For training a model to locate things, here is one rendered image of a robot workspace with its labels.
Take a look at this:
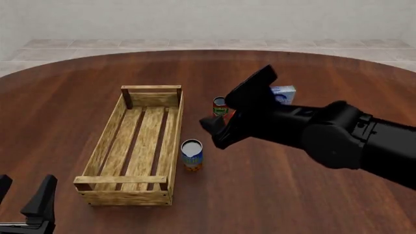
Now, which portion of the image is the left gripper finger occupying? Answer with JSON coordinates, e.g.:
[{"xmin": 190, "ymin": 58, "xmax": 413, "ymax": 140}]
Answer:
[
  {"xmin": 19, "ymin": 174, "xmax": 59, "ymax": 226},
  {"xmin": 0, "ymin": 174, "xmax": 14, "ymax": 205}
]

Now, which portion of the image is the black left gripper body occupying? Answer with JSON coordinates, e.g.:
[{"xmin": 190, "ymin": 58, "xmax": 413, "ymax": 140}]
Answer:
[{"xmin": 0, "ymin": 218, "xmax": 55, "ymax": 234}]

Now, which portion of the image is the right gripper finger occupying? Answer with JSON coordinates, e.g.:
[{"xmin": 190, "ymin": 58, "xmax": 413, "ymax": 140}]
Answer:
[{"xmin": 199, "ymin": 115, "xmax": 226, "ymax": 135}]

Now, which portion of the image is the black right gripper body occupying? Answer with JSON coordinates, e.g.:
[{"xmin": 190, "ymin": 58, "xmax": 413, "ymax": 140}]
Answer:
[{"xmin": 210, "ymin": 108, "xmax": 261, "ymax": 151}]

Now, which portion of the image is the red and green soup tin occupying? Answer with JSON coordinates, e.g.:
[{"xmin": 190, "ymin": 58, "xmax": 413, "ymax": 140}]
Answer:
[{"xmin": 212, "ymin": 96, "xmax": 237, "ymax": 121}]

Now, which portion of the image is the wooden slat tray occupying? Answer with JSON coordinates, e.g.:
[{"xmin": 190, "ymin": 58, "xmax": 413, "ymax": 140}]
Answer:
[{"xmin": 73, "ymin": 84, "xmax": 185, "ymax": 207}]

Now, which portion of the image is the blue tin with orange base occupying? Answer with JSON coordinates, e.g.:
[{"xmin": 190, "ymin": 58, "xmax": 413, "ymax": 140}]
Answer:
[{"xmin": 180, "ymin": 138, "xmax": 205, "ymax": 174}]

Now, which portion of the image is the white and blue carton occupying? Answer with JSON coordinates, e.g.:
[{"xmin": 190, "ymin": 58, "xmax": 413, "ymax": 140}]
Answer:
[{"xmin": 269, "ymin": 84, "xmax": 298, "ymax": 106}]

